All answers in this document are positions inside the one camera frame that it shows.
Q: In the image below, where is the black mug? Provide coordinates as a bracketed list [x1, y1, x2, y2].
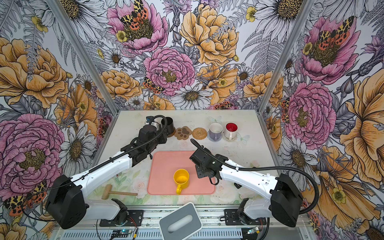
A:
[162, 117, 176, 135]

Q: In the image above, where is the dark brown round wooden coaster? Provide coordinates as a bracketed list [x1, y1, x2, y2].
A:
[167, 131, 176, 138]

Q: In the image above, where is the light blue woven coaster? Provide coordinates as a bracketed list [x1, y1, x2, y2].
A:
[207, 132, 222, 143]

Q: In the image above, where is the multicolour woven round coaster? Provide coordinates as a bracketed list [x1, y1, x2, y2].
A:
[223, 134, 239, 142]

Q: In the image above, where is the lavender mug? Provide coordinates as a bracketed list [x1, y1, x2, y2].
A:
[208, 123, 223, 134]

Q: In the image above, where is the red inside white mug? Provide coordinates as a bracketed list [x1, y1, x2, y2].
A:
[224, 123, 238, 141]

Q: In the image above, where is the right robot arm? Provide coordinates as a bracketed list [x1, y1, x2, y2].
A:
[190, 148, 303, 227]

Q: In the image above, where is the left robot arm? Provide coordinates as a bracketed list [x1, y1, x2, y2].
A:
[46, 125, 167, 230]

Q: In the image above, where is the paw shaped wooden coaster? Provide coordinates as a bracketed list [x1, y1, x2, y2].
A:
[174, 126, 192, 140]

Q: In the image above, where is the woven rattan round coaster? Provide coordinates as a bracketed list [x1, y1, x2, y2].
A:
[192, 128, 208, 140]

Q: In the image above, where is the pink rectangular tray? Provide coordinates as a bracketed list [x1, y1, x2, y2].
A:
[147, 151, 216, 195]

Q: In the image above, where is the yellow mug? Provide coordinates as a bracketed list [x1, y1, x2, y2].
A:
[174, 169, 190, 195]

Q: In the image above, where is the black handheld device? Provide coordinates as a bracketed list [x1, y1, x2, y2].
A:
[234, 183, 242, 189]

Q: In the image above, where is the white grey box device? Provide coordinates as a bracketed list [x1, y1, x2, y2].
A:
[159, 202, 203, 240]

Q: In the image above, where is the right small circuit board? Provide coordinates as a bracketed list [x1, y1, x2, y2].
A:
[247, 227, 260, 235]

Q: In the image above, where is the wooden mallet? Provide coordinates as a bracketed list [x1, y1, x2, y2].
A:
[101, 184, 138, 200]

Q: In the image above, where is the small green circuit board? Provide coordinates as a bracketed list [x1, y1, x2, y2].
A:
[111, 229, 132, 240]

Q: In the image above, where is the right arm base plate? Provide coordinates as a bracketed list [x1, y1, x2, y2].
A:
[220, 209, 267, 226]

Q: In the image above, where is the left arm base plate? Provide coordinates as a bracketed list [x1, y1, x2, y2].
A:
[99, 210, 144, 227]

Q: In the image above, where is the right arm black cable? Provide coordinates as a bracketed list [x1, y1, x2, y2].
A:
[190, 138, 320, 240]

